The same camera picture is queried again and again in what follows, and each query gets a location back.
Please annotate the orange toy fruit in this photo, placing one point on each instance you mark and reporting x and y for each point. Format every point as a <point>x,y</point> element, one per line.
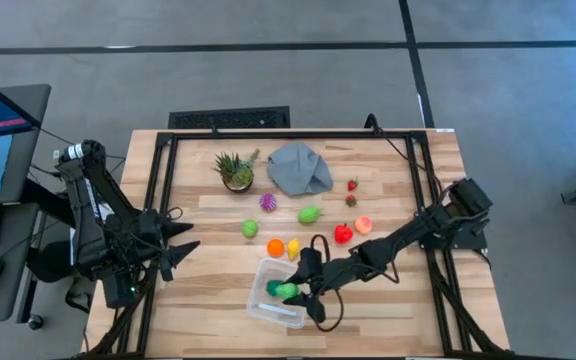
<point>275,248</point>

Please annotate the potted succulent plant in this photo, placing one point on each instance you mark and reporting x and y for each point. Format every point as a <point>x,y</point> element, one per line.
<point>238,175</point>

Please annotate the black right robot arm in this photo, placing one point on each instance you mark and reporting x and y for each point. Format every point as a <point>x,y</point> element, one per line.
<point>408,235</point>

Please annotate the crumpled grey cloth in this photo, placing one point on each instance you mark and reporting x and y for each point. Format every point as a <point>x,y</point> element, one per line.
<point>298,170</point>

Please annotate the dark green toy pepper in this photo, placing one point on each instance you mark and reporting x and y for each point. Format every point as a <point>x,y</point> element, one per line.
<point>272,287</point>

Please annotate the black metal table frame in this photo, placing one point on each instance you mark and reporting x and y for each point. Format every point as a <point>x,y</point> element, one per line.
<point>293,135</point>

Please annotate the clear plastic container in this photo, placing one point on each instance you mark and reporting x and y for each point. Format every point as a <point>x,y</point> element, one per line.
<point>268,312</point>

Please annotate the black floor grate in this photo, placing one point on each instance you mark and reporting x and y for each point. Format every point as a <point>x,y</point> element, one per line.
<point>228,119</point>

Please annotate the red toy strawberry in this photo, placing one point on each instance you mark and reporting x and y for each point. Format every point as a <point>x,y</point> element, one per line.
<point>352,185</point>
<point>350,201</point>

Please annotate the pink orange toy peach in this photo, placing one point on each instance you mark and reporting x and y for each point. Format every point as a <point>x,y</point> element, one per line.
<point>363,225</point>

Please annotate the bright green toy fruit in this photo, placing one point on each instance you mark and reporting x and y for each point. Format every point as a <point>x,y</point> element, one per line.
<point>288,291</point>

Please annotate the light green stemmed toy fruit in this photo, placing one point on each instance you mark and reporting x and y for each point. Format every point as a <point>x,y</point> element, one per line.
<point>309,215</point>

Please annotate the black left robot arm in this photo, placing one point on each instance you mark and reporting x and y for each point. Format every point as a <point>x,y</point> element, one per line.
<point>88,210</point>

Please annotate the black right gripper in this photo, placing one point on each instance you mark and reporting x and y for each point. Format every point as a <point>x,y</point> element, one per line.
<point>340,272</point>

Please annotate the purple striped toy vegetable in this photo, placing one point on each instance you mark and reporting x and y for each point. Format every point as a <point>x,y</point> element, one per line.
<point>268,202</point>

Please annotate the yellow toy lemon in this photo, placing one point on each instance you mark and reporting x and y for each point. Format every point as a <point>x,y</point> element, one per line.
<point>294,249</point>

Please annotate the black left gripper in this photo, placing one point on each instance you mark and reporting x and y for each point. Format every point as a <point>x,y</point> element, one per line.
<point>150,235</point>

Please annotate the grey desk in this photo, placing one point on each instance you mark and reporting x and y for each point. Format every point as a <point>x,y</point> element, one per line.
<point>23,100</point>

